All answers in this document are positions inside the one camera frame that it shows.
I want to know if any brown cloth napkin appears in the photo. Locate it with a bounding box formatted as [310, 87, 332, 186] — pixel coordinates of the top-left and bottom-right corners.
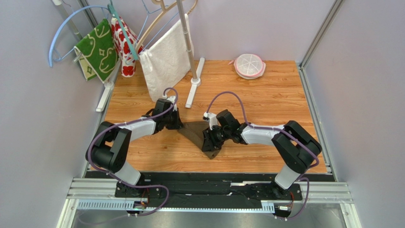
[177, 121, 220, 159]

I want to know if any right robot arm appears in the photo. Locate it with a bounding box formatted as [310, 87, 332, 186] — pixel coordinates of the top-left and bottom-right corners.
[202, 110, 322, 191]

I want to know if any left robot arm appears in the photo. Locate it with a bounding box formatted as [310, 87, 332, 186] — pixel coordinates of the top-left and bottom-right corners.
[85, 96, 183, 187]

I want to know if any metal drying rack stand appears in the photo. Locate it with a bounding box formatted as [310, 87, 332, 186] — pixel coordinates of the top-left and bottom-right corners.
[176, 0, 205, 108]

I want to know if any white towel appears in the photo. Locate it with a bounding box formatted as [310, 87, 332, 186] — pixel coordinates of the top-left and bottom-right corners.
[139, 20, 190, 102]

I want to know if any red white patterned cloth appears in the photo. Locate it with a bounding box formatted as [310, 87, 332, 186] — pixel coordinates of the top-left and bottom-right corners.
[110, 17, 138, 77]

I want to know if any white pink lidded container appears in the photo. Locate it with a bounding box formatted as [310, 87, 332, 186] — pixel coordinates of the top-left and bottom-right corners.
[233, 54, 266, 80]

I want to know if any green patterned towel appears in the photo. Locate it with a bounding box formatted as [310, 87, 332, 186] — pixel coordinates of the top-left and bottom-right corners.
[74, 19, 119, 82]

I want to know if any beige wooden hanger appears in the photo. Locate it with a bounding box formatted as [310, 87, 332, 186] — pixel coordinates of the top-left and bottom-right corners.
[135, 0, 186, 54]

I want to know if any teal hanger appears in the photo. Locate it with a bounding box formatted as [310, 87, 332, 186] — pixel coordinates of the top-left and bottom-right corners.
[107, 0, 139, 61]

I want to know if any light blue hanger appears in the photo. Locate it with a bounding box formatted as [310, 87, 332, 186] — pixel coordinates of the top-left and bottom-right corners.
[48, 4, 110, 68]

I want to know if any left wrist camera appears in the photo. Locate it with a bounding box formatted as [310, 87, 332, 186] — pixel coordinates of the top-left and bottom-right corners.
[162, 95, 177, 111]

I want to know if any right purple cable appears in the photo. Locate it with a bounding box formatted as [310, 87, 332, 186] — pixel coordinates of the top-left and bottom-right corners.
[205, 91, 320, 221]

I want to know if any purple cable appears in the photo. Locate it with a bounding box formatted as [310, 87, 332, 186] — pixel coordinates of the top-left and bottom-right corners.
[86, 87, 179, 219]
[205, 91, 320, 221]

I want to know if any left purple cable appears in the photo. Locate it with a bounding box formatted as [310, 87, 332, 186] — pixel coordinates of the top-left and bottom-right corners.
[86, 87, 179, 219]

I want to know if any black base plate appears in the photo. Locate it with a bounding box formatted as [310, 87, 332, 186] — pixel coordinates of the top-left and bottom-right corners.
[85, 171, 336, 210]

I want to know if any aluminium frame rail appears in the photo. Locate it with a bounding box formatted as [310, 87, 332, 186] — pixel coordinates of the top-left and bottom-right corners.
[299, 0, 345, 69]

